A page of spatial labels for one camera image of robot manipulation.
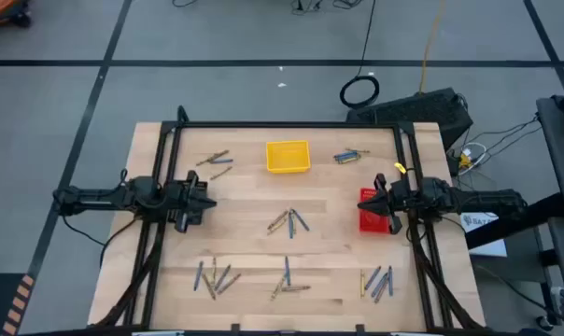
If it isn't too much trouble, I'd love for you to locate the white cable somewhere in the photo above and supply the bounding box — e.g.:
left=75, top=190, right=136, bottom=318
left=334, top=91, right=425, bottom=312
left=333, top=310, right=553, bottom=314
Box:
left=458, top=141, right=489, bottom=167

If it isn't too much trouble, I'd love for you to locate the black table beam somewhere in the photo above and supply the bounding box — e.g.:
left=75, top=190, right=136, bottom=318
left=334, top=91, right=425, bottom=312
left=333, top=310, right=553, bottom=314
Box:
left=465, top=191, right=564, bottom=251

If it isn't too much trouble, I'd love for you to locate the black coiled cable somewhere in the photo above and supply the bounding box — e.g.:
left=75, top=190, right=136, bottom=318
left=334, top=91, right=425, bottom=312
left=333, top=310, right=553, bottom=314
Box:
left=339, top=0, right=382, bottom=110

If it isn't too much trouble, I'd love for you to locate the black cable bundle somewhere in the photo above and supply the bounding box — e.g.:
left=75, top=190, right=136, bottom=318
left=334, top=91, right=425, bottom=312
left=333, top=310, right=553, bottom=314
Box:
left=289, top=0, right=365, bottom=12

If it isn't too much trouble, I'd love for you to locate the black metal table frame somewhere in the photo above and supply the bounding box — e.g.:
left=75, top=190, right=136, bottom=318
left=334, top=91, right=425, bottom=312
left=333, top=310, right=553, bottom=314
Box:
left=92, top=105, right=486, bottom=335

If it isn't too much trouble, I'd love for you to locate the red plastic basket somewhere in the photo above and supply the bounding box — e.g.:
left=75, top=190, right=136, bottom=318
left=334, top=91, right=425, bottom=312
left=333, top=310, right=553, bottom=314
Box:
left=359, top=187, right=392, bottom=235

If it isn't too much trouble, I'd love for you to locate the yellow plastic basket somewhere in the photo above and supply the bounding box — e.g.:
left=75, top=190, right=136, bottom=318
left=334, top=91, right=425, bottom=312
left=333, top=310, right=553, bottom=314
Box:
left=265, top=139, right=312, bottom=175

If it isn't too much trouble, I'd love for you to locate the yellow power cable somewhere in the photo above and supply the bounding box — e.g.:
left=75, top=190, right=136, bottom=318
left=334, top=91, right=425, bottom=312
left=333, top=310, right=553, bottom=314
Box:
left=417, top=0, right=447, bottom=94

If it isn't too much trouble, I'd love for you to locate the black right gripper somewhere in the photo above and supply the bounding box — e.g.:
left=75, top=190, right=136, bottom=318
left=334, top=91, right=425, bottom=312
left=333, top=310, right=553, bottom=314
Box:
left=357, top=173, right=413, bottom=235

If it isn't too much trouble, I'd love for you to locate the white paper sign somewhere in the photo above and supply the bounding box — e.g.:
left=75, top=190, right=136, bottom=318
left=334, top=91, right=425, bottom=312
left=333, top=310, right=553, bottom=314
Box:
left=458, top=212, right=509, bottom=259

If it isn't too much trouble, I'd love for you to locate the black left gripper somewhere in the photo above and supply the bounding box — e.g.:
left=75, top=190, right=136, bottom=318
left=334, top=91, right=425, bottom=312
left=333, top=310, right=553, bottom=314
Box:
left=164, top=170, right=218, bottom=233

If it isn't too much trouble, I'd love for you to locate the black computer tower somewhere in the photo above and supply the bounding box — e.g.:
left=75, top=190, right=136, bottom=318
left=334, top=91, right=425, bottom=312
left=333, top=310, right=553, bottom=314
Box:
left=345, top=87, right=474, bottom=149

